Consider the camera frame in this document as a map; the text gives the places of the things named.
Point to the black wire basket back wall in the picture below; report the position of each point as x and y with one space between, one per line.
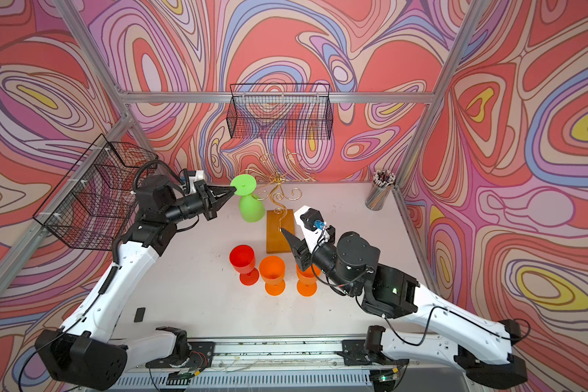
280 111

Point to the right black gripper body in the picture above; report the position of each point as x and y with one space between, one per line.
325 259

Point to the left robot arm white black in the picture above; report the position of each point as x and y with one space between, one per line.
82 351

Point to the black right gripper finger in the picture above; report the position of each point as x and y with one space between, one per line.
300 229
297 246

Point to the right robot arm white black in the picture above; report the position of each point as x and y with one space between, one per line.
418 323

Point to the orange wine glass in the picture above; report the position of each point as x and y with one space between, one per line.
307 281
272 270

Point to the orange wine glass front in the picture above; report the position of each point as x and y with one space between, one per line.
307 281

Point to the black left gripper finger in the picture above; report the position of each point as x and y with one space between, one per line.
215 205
215 192

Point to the clear cup of pencils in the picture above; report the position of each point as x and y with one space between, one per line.
382 183

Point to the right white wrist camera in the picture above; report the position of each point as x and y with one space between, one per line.
314 228

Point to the green wine glass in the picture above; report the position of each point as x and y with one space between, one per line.
250 207

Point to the black wire basket wall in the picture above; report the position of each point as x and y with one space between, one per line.
280 111
98 204

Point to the red wine glass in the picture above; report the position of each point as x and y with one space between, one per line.
243 260

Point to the gold rack on wooden base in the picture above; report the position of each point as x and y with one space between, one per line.
271 188

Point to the black wire basket left wall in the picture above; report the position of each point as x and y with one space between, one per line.
98 204

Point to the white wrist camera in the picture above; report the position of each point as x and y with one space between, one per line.
189 179
314 228

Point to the small black block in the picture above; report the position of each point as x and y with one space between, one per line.
139 315

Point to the metal base rail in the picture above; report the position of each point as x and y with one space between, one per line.
318 363

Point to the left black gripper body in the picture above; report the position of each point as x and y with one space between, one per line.
193 206

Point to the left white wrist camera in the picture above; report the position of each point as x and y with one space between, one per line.
189 179

